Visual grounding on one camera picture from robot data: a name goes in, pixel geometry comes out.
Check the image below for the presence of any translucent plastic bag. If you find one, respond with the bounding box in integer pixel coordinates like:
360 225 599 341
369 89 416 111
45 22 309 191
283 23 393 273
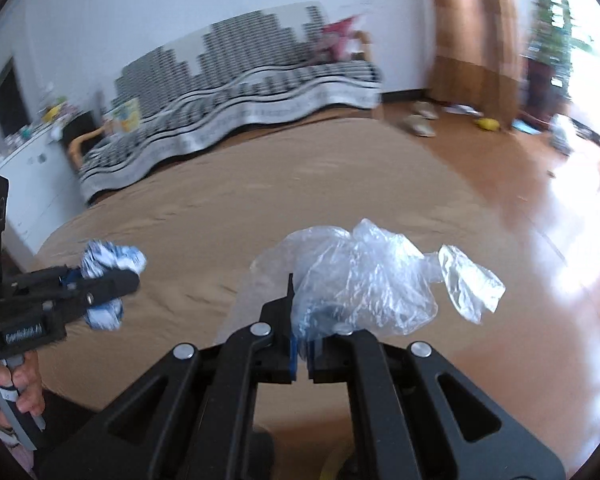
217 218 507 356

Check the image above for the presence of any brown curtain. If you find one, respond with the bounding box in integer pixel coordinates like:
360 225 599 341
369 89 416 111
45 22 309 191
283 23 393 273
427 0 528 111

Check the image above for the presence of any person's pink fleece clothing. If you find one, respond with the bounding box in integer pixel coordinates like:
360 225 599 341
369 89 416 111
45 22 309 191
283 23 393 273
0 410 38 480

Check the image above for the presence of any person's left hand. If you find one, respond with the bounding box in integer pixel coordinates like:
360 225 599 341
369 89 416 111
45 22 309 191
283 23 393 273
0 350 47 417

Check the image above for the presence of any black white patterned sofa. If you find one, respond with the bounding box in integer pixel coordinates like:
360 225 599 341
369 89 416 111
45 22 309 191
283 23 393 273
69 4 383 203

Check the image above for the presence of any blue white wrapper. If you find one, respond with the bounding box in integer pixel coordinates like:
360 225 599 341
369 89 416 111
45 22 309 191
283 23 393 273
80 240 147 332

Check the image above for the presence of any black white striped blanket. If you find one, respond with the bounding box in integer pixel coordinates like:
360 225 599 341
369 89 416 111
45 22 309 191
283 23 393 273
77 60 383 201

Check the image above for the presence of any black side box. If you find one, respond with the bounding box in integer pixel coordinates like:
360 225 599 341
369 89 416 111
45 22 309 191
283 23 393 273
62 110 101 143

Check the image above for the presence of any pink cloth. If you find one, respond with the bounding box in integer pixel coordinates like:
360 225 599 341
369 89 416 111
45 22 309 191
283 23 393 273
317 17 363 61

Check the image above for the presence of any colourful picture book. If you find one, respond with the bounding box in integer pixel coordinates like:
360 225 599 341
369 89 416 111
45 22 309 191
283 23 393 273
111 99 142 133

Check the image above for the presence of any potted plant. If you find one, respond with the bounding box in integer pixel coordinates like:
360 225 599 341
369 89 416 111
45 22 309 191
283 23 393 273
520 0 596 121

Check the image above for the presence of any dark rectangular panel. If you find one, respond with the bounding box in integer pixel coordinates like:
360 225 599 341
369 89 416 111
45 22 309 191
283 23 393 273
0 57 31 136

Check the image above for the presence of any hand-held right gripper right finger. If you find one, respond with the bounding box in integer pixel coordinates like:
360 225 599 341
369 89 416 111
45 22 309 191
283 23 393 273
307 331 566 480

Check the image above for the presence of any white cabinet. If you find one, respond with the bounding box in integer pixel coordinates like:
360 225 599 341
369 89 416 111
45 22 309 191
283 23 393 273
0 125 88 256

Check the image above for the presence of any white plastic bag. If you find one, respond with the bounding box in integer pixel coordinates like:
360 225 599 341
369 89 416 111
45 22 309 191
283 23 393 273
550 115 576 156

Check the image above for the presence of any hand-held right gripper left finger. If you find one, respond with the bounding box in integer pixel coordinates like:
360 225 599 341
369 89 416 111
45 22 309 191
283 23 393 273
40 274 301 480

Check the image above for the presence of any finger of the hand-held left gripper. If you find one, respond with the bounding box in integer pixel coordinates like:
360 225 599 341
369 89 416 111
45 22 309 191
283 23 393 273
10 270 142 328
2 265 86 295

